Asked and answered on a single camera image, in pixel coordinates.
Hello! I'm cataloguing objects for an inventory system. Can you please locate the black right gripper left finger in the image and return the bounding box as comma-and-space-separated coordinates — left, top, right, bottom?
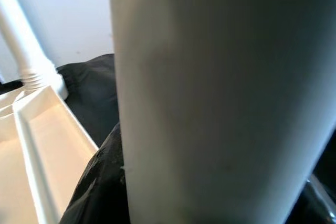
59, 123, 131, 224

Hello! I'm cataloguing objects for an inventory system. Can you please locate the white plastic table top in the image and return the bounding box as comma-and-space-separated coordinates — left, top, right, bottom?
0, 58, 99, 224

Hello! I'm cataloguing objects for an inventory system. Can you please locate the white plastic table leg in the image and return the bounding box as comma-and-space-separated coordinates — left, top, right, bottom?
107, 0, 336, 224
0, 0, 57, 90

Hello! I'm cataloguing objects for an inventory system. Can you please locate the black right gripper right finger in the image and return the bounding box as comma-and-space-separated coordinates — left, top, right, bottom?
285, 175, 336, 224

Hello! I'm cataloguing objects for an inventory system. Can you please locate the black plastic table cloth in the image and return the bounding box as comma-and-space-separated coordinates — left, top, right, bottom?
0, 53, 336, 224

